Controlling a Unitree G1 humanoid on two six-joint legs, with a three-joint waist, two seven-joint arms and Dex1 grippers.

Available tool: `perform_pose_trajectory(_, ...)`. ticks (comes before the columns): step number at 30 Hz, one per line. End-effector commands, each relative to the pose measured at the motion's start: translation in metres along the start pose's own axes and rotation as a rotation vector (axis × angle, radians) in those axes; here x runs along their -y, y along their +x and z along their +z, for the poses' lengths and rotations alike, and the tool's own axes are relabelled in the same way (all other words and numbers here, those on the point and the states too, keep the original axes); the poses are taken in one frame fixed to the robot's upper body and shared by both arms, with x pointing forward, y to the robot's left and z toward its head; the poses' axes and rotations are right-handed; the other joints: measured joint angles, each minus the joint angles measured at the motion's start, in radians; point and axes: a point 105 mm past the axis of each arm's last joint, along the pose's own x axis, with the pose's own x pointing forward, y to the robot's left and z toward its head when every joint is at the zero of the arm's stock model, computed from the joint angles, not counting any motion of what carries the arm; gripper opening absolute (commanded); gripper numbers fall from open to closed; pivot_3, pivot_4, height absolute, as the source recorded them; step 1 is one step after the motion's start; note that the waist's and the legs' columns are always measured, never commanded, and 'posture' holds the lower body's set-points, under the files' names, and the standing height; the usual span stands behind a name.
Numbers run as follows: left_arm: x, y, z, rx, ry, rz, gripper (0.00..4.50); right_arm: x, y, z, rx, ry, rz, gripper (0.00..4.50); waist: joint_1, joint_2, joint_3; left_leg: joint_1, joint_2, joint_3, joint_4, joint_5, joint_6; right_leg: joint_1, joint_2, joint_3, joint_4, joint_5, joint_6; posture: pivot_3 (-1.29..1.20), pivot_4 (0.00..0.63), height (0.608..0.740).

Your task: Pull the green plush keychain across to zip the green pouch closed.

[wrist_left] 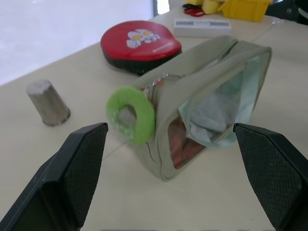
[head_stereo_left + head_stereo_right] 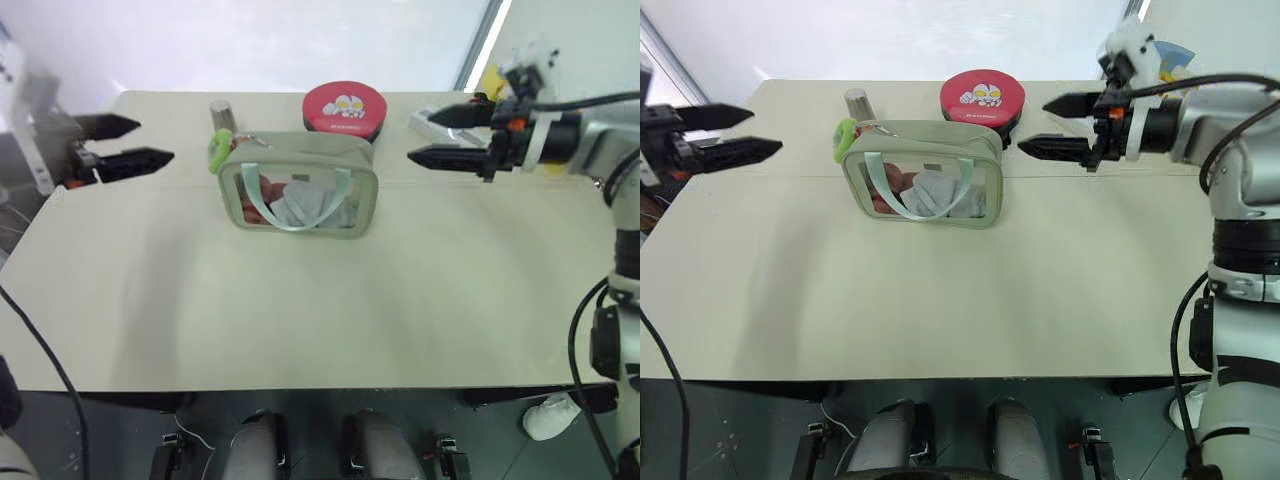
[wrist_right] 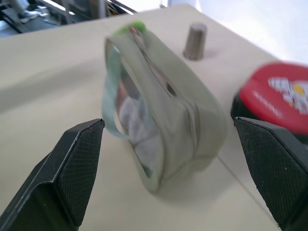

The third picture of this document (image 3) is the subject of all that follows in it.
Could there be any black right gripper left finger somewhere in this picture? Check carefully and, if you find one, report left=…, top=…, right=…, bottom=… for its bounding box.
left=0, top=118, right=105, bottom=231

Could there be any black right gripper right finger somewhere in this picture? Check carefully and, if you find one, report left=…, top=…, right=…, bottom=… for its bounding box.
left=234, top=116, right=308, bottom=231

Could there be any grey zippered pouch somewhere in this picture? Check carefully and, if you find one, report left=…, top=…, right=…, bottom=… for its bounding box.
left=101, top=21, right=228, bottom=194

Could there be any black container with red lid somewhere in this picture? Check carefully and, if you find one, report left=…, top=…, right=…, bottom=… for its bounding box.
left=230, top=62, right=308, bottom=142

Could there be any grey metal cup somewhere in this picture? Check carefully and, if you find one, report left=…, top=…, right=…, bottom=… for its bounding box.
left=182, top=22, right=208, bottom=61

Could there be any dark metal rack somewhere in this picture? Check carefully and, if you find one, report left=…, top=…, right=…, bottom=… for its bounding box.
left=0, top=0, right=139, bottom=34

